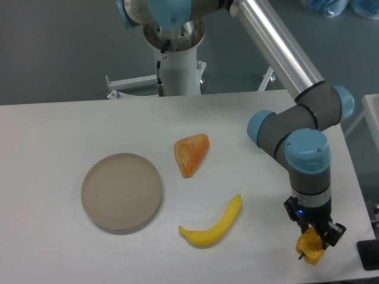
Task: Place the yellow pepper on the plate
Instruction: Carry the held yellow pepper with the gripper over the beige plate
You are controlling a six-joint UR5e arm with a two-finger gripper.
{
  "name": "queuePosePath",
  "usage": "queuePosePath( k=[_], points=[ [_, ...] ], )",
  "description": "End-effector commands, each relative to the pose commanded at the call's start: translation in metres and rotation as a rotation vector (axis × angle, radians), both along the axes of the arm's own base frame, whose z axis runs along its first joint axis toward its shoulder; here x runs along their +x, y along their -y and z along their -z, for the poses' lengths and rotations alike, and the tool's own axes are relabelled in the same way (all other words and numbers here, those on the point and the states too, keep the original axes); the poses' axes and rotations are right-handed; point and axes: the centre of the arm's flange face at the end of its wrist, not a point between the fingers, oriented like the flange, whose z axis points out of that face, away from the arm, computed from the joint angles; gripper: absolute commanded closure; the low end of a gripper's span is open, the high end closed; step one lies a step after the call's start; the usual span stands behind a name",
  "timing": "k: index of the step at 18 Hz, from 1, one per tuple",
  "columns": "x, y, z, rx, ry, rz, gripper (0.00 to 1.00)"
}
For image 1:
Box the beige round plate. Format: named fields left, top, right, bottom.
left=81, top=153, right=163, bottom=235

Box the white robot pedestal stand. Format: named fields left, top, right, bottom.
left=105, top=17, right=277, bottom=100

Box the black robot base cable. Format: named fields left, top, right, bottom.
left=156, top=39, right=172, bottom=97

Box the yellow toy bell pepper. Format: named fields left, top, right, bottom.
left=296, top=227, right=325, bottom=265

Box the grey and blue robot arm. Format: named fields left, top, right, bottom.
left=115, top=1, right=354, bottom=248

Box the blue plastic bag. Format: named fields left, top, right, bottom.
left=299, top=0, right=378, bottom=20

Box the black device at table edge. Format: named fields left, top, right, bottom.
left=356, top=239, right=378, bottom=271

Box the orange toy bread slice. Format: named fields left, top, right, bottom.
left=174, top=134, right=210, bottom=178

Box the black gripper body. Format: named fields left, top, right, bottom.
left=284, top=196, right=332, bottom=230

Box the yellow toy banana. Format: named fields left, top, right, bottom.
left=178, top=194, right=242, bottom=247

